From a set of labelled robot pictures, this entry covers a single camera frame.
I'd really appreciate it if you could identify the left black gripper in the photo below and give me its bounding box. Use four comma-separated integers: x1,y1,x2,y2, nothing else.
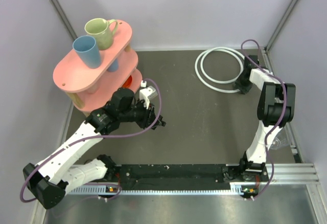
119,98,161,130

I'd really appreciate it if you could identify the white hose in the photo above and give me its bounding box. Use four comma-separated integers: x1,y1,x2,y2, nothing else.
194,46,247,94

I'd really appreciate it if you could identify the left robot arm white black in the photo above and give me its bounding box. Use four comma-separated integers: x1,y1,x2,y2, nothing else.
22,86,165,210

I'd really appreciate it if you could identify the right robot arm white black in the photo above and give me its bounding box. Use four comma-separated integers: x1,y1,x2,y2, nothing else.
235,55,296,181

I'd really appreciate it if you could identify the orange bowl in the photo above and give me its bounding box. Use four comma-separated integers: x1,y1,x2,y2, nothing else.
121,75,133,88

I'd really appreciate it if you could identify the clear plastic cup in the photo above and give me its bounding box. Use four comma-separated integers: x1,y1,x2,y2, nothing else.
270,132,290,150

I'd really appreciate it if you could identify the small blue cup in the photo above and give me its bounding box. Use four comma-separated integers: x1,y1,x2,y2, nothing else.
107,59,119,72

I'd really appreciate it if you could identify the pink three-tier shelf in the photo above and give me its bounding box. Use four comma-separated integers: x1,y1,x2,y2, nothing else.
53,19,143,114

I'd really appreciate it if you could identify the blue plastic cup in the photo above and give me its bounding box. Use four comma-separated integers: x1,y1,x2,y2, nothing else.
73,35,102,69

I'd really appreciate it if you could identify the green ceramic mug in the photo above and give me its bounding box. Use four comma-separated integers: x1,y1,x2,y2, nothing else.
84,18,119,50

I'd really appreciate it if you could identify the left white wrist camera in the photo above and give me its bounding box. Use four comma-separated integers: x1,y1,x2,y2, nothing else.
139,80,158,109

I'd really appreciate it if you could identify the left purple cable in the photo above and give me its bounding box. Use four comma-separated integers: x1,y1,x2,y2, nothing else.
19,78,162,204

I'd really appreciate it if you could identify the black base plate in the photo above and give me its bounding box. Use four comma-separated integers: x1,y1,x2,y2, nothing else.
112,164,268,184

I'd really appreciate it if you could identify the slotted cable duct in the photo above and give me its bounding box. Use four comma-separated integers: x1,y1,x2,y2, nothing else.
66,182,259,195

